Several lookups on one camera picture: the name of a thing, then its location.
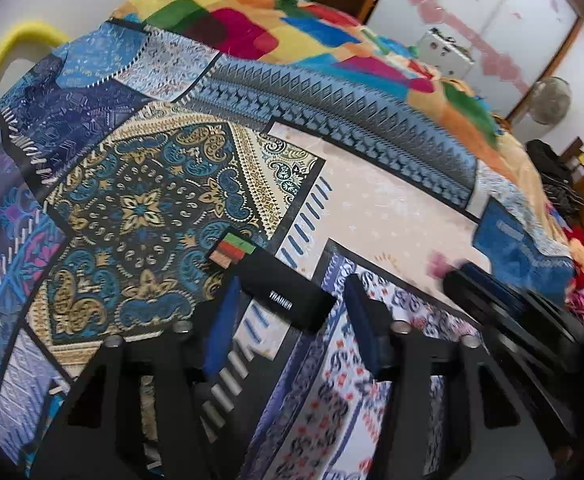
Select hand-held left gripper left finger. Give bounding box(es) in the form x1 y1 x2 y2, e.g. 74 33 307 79
32 274 247 480

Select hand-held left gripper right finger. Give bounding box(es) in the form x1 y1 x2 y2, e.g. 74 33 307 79
344 273 558 480

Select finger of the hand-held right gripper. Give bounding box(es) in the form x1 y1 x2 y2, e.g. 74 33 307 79
442 259 537 327

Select pink wrapper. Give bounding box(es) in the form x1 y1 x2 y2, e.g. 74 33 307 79
429 251 455 279

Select black box with coloured end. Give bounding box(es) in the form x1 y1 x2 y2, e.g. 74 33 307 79
210 232 339 334

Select blue cloth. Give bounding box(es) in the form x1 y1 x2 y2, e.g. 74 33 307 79
472 197 575 307

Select pile of dark clothes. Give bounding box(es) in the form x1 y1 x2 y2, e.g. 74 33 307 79
524 138 584 222

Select standing fan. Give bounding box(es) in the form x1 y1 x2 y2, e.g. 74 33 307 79
526 76 573 126

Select white box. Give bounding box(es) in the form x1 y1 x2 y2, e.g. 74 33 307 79
416 28 475 81

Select white wardrobe with pink hearts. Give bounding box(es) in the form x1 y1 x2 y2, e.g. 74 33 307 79
361 0 584 122

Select multicoloured fleece blanket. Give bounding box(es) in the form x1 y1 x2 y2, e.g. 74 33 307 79
111 0 568 242

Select yellow padded bed rail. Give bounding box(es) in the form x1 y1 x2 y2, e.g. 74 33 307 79
0 20 71 129

